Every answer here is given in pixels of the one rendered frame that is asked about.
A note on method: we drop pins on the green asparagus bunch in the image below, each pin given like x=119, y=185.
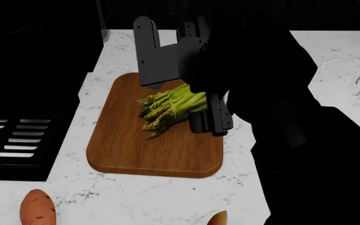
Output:
x=167, y=107

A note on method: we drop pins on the black stove grate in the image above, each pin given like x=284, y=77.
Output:
x=14, y=164

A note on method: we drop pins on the brown wooden cutting board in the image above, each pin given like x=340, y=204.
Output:
x=155, y=152

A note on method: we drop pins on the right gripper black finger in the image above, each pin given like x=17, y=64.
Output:
x=198, y=122
x=220, y=117

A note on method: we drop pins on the orange sweet potato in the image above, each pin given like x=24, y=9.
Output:
x=38, y=208

